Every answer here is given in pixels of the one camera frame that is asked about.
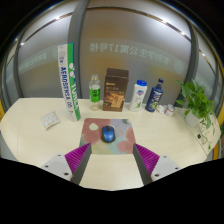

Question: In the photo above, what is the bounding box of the green potted plant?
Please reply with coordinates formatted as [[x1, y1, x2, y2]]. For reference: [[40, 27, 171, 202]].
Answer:
[[175, 78, 218, 151]]

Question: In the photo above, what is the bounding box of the dark blue pump shampoo bottle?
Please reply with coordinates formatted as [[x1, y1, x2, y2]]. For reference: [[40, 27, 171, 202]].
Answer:
[[144, 78, 165, 113]]

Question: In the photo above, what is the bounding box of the white bottle with blue cap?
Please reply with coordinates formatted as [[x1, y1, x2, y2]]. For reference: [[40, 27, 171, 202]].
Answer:
[[128, 79, 148, 112]]

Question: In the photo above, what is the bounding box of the small patterned tissue packet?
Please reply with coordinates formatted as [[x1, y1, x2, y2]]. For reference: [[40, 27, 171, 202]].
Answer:
[[40, 110, 62, 131]]

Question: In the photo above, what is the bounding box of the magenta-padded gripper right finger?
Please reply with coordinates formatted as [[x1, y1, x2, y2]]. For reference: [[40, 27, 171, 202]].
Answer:
[[132, 142, 182, 186]]

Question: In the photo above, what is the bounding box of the white green shuttlecock tube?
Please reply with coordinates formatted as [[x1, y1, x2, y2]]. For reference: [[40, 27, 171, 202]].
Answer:
[[57, 42, 82, 122]]

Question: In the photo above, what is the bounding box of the clear bottle with green label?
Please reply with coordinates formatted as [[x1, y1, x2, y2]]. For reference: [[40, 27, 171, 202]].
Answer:
[[88, 74, 102, 112]]

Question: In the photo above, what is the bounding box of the brown cracker box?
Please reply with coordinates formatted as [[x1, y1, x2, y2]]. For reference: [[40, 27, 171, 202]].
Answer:
[[102, 67, 130, 113]]

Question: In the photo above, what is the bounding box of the blue computer mouse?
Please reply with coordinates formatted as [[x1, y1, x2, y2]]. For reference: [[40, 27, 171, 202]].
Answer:
[[100, 125, 117, 144]]

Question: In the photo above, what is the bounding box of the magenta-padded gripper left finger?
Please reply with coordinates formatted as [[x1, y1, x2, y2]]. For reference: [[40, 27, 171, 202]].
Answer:
[[40, 142, 93, 186]]

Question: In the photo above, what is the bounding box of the pastel patterned mouse pad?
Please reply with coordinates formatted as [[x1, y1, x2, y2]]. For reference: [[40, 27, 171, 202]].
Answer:
[[79, 117, 137, 155]]

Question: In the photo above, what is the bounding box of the jar with white perforated lid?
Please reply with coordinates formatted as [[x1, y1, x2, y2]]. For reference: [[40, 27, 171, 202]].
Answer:
[[164, 103, 176, 118]]

